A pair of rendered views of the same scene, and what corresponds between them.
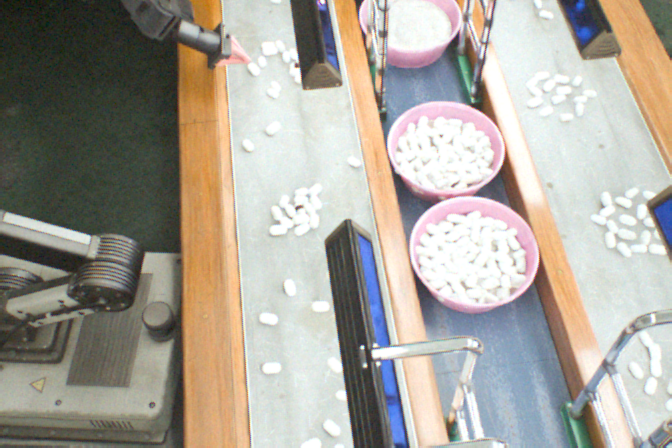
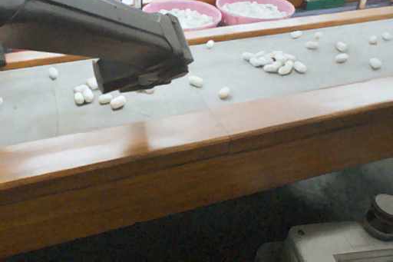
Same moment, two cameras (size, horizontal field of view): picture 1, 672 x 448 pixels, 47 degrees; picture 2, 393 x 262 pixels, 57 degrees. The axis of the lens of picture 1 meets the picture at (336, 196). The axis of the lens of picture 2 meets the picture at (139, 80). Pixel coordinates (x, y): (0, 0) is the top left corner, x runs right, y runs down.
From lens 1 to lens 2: 1.94 m
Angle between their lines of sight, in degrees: 70
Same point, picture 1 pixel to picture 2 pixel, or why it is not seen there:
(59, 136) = not seen: outside the picture
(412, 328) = (323, 17)
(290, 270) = (325, 62)
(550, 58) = not seen: outside the picture
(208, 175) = (282, 103)
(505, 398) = not seen: hidden behind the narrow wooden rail
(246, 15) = (18, 125)
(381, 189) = (232, 29)
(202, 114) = (205, 121)
